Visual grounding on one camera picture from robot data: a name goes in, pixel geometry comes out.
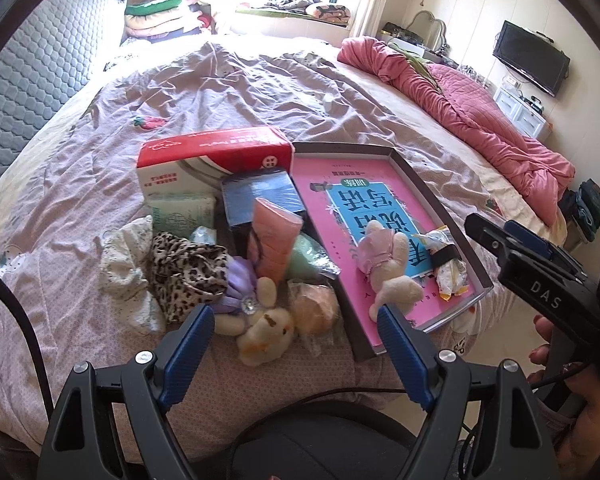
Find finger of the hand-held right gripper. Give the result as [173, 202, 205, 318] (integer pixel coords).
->
[464, 211, 520, 262]
[504, 222, 587, 276]

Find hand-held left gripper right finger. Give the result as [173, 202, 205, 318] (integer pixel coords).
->
[376, 304, 561, 480]

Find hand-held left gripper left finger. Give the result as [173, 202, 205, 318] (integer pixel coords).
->
[37, 304, 216, 480]

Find leopard print scrunchie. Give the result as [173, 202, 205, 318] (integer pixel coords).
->
[150, 232, 231, 323]

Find grey box tray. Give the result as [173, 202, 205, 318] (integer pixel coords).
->
[292, 142, 496, 363]

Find plush bunny purple dress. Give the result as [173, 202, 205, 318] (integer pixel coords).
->
[212, 256, 297, 367]

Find peach sponge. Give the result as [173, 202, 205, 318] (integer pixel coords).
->
[287, 280, 351, 351]

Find plush bunny pink dress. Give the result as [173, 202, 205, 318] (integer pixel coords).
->
[357, 220, 425, 323]

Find white floral cloth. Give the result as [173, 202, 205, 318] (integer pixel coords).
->
[100, 216, 166, 333]

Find person's right hand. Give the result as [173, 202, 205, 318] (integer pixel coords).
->
[527, 315, 600, 480]

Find yellow snack packet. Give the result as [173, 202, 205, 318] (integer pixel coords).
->
[412, 227, 468, 301]

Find dark clothes pile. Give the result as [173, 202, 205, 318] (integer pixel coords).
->
[560, 177, 600, 241]

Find pink quilt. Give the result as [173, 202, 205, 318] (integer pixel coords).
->
[337, 37, 576, 226]

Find green tissue pack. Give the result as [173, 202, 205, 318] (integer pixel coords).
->
[190, 225, 219, 247]
[147, 195, 216, 236]

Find white drawer cabinet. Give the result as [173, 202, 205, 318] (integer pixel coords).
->
[494, 77, 553, 143]

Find pink tube pouch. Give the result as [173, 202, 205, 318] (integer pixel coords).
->
[247, 197, 303, 283]

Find mint green item in plastic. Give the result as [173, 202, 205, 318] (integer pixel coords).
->
[285, 235, 341, 281]

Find dark blue box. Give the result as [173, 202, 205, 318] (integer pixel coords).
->
[220, 170, 308, 261]

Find pink book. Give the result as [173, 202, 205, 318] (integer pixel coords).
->
[294, 157, 481, 351]

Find green cloth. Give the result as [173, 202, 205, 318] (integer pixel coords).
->
[390, 42, 446, 91]

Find black television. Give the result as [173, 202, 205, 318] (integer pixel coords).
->
[492, 21, 571, 97]

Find red and white box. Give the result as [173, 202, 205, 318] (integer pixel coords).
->
[136, 127, 295, 201]

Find vanity mirror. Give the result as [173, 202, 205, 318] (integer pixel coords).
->
[410, 10, 448, 53]

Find lilac duvet cover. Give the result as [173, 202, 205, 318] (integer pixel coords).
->
[0, 40, 568, 461]

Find brown patterned pillow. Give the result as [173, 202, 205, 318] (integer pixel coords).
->
[305, 2, 353, 25]

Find clothes on windowsill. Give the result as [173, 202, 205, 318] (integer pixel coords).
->
[235, 0, 311, 16]

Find grey quilted headboard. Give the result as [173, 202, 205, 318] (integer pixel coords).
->
[0, 0, 131, 201]

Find stack of folded blankets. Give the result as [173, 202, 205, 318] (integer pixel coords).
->
[124, 0, 216, 38]

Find black cable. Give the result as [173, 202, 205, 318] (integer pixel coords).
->
[0, 260, 51, 421]

